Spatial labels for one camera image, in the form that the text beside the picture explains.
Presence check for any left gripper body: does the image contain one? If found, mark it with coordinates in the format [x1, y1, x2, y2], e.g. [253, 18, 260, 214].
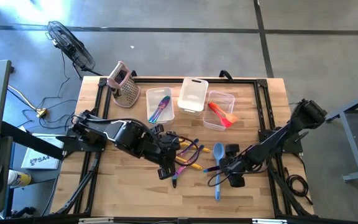
[157, 132, 181, 170]

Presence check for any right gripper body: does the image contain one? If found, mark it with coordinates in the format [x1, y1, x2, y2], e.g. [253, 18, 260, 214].
[221, 143, 256, 188]

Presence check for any iridescent knife black handle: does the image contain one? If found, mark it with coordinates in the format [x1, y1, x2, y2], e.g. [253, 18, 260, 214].
[172, 144, 205, 189]

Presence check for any light blue silicone spoon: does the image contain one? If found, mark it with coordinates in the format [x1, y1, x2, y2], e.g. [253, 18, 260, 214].
[212, 142, 226, 202]

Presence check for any red silicone spatula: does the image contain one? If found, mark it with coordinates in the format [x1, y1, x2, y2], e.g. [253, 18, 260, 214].
[208, 101, 233, 129]

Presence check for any clear plastic bin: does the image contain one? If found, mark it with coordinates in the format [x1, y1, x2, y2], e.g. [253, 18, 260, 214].
[201, 89, 236, 131]

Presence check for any wide white plastic bin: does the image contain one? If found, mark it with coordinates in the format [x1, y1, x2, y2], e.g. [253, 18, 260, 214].
[145, 86, 175, 126]

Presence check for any small white plastic bin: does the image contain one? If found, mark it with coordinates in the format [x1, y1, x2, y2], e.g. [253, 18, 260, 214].
[177, 77, 209, 116]

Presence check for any blue-grey metal stand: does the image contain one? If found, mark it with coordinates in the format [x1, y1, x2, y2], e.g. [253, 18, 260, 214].
[325, 86, 358, 184]

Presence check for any white printed box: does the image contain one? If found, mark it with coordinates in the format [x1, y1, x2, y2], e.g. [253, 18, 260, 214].
[21, 133, 63, 170]

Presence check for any black floor fan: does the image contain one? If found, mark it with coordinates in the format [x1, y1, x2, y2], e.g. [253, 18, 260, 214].
[45, 20, 96, 72]

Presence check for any black support beam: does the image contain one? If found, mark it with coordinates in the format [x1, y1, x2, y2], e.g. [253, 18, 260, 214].
[0, 121, 67, 161]

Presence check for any yellow white spray can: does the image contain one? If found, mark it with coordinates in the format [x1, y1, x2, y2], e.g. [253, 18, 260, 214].
[7, 169, 32, 189]

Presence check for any coiled black cable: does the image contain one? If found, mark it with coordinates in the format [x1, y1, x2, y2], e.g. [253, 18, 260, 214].
[283, 166, 314, 206]

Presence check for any silver metal bracket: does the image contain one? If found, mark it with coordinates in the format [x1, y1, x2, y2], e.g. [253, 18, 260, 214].
[78, 217, 114, 224]
[252, 218, 288, 224]

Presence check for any black aluminium table frame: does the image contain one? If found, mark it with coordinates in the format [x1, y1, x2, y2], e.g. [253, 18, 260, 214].
[52, 76, 316, 218]

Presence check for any steel box grater pink handle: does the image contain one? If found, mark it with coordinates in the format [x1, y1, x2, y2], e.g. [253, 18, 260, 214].
[106, 61, 141, 109]

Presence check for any black strap clamp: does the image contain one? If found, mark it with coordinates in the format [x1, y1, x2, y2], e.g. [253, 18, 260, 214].
[218, 69, 234, 82]

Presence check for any black floor cable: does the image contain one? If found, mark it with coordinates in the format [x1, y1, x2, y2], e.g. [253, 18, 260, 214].
[17, 51, 78, 131]

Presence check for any cream floor cable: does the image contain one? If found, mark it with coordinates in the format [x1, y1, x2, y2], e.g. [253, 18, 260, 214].
[7, 84, 40, 111]

